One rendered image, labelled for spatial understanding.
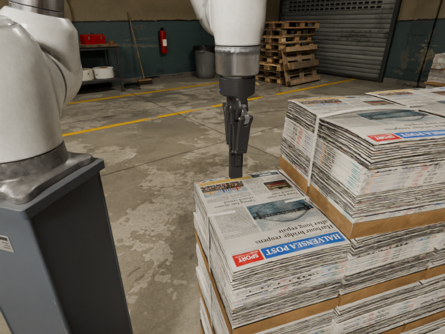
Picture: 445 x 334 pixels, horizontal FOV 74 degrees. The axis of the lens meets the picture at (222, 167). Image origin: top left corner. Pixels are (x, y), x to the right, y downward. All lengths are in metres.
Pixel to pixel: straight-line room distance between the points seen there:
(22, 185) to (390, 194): 0.70
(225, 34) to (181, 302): 1.34
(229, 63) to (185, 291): 1.31
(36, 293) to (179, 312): 0.98
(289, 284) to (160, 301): 1.04
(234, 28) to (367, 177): 0.38
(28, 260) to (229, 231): 0.40
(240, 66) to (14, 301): 0.67
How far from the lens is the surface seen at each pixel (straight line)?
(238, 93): 0.60
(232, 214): 0.75
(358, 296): 0.91
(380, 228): 0.75
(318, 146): 0.77
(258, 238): 0.68
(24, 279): 0.72
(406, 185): 0.74
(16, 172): 0.60
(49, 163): 0.61
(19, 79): 0.57
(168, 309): 1.62
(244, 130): 0.61
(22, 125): 0.58
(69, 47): 0.76
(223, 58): 0.59
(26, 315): 0.82
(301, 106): 0.84
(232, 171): 0.69
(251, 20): 0.58
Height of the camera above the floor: 1.26
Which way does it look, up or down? 26 degrees down
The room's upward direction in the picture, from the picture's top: straight up
